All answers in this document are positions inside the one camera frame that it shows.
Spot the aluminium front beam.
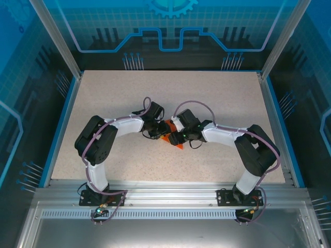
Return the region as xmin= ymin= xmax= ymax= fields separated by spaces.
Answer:
xmin=35 ymin=180 xmax=310 ymax=207

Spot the blue side trim strip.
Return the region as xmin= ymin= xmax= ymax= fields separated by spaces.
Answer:
xmin=264 ymin=76 xmax=306 ymax=189
xmin=42 ymin=76 xmax=83 ymax=189

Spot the steel tray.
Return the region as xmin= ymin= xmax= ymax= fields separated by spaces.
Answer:
xmin=15 ymin=201 xmax=328 ymax=248

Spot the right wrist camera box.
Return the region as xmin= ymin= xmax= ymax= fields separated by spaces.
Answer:
xmin=172 ymin=116 xmax=185 ymax=131

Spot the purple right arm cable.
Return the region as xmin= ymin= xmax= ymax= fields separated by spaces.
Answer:
xmin=173 ymin=100 xmax=282 ymax=225

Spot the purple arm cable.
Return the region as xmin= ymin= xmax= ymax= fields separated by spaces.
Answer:
xmin=77 ymin=96 xmax=154 ymax=225
xmin=173 ymin=100 xmax=282 ymax=225

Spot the short black right gripper cable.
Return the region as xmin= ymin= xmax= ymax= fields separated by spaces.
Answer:
xmin=189 ymin=139 xmax=204 ymax=150

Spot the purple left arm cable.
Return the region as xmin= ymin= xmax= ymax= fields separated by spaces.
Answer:
xmin=77 ymin=96 xmax=154 ymax=225

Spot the slotted white cable duct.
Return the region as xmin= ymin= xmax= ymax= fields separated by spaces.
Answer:
xmin=40 ymin=209 xmax=259 ymax=220

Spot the aluminium side rail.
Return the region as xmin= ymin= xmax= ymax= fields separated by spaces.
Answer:
xmin=256 ymin=72 xmax=297 ymax=187

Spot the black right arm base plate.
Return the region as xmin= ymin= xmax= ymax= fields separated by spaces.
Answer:
xmin=216 ymin=188 xmax=262 ymax=207

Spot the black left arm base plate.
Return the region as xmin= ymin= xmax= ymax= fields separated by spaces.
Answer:
xmin=79 ymin=189 xmax=127 ymax=207

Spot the aluminium frame post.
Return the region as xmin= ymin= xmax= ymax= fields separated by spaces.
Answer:
xmin=259 ymin=0 xmax=311 ymax=80
xmin=28 ymin=0 xmax=84 ymax=80

